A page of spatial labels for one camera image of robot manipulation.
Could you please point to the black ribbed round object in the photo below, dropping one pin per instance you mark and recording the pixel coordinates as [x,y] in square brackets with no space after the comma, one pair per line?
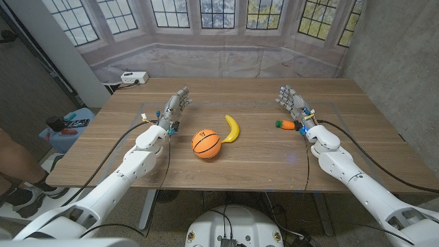
[167,195]

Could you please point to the orange toy carrot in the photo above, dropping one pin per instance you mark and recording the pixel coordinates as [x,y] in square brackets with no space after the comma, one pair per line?
[287,125]

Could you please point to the person's bare leg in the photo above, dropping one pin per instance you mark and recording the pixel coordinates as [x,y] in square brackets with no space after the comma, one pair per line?
[19,158]

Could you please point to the orange toy basketball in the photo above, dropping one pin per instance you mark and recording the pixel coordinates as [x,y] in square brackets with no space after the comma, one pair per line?
[205,145]

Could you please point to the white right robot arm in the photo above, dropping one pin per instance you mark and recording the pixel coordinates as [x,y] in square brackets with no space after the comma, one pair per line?
[367,192]

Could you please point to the blue storage box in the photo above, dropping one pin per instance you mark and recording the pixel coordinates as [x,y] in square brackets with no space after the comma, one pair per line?
[77,135]

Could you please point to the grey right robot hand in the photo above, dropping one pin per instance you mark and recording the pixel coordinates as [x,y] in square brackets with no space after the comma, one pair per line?
[296,104]

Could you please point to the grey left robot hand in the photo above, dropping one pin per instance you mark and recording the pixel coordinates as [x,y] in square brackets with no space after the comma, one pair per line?
[173,108]

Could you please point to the black and grey shoe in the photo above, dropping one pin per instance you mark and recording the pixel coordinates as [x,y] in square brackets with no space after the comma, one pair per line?
[24,202]

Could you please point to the grey table leg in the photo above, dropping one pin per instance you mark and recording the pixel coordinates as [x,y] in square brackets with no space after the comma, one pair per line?
[147,209]
[324,214]

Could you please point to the printed window backdrop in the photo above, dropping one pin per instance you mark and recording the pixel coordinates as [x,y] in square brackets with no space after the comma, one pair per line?
[219,58]

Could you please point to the white low platform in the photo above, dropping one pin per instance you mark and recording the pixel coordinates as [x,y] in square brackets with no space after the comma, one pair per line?
[55,202]

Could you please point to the white power strip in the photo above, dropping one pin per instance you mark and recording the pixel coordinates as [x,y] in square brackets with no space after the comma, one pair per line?
[134,77]

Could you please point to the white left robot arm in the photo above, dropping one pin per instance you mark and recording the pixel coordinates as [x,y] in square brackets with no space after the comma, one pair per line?
[113,185]

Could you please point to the black cup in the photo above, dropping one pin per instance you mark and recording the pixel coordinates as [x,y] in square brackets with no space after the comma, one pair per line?
[55,124]

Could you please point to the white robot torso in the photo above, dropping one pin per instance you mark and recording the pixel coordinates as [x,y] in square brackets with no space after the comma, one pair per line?
[236,226]

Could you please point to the yellow toy banana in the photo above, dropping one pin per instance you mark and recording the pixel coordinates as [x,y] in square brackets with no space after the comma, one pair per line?
[234,130]

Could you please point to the red hand tool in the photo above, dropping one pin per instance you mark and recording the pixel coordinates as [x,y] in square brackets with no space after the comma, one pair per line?
[68,131]

